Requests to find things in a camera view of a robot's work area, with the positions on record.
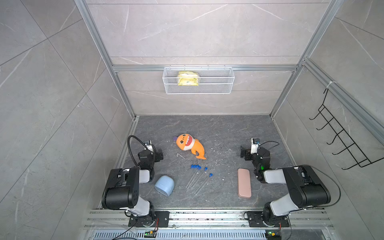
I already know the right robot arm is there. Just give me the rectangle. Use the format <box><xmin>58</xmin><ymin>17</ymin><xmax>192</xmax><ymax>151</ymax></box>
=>
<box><xmin>240</xmin><ymin>144</ymin><xmax>331</xmax><ymax>227</ymax></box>

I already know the yellow packet in basket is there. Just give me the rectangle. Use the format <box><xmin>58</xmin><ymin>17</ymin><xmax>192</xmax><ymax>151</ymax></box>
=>
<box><xmin>178</xmin><ymin>71</ymin><xmax>200</xmax><ymax>86</ymax></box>

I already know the light blue cup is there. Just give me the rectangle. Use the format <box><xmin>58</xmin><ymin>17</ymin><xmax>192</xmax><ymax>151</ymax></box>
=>
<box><xmin>155</xmin><ymin>175</ymin><xmax>175</xmax><ymax>197</ymax></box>

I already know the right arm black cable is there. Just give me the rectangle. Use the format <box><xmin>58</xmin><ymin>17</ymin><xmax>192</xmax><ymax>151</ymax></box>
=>
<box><xmin>259</xmin><ymin>140</ymin><xmax>342</xmax><ymax>208</ymax></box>

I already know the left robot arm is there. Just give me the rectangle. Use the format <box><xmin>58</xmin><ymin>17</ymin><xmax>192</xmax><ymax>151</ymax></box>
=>
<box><xmin>102</xmin><ymin>146</ymin><xmax>164</xmax><ymax>227</ymax></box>

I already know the black wall hook rack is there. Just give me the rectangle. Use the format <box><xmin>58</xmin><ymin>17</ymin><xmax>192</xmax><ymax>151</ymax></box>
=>
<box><xmin>309</xmin><ymin>89</ymin><xmax>384</xmax><ymax>171</ymax></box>

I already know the pink rectangular case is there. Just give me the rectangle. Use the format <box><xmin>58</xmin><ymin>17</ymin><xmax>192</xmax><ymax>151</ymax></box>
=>
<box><xmin>238</xmin><ymin>169</ymin><xmax>252</xmax><ymax>199</ymax></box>

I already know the orange shark plush toy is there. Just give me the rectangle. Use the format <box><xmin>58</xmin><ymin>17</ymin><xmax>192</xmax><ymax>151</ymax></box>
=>
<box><xmin>173</xmin><ymin>134</ymin><xmax>206</xmax><ymax>160</ymax></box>

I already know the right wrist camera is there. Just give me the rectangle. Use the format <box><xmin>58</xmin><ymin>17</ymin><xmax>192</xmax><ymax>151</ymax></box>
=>
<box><xmin>250</xmin><ymin>138</ymin><xmax>260</xmax><ymax>154</ymax></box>

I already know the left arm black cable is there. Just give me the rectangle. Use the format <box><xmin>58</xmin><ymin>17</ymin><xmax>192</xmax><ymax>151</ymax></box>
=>
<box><xmin>127</xmin><ymin>134</ymin><xmax>148</xmax><ymax>168</ymax></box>

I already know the metal base rail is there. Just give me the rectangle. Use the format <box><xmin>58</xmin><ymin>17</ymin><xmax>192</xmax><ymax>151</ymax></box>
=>
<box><xmin>79</xmin><ymin>209</ymin><xmax>339</xmax><ymax>240</ymax></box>

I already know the white wire basket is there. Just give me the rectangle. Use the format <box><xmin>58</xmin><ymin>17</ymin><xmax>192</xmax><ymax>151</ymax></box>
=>
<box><xmin>162</xmin><ymin>67</ymin><xmax>235</xmax><ymax>95</ymax></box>

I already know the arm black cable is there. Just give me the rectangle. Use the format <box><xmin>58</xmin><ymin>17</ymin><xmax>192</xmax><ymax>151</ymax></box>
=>
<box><xmin>259</xmin><ymin>140</ymin><xmax>342</xmax><ymax>208</ymax></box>
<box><xmin>127</xmin><ymin>134</ymin><xmax>148</xmax><ymax>168</ymax></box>

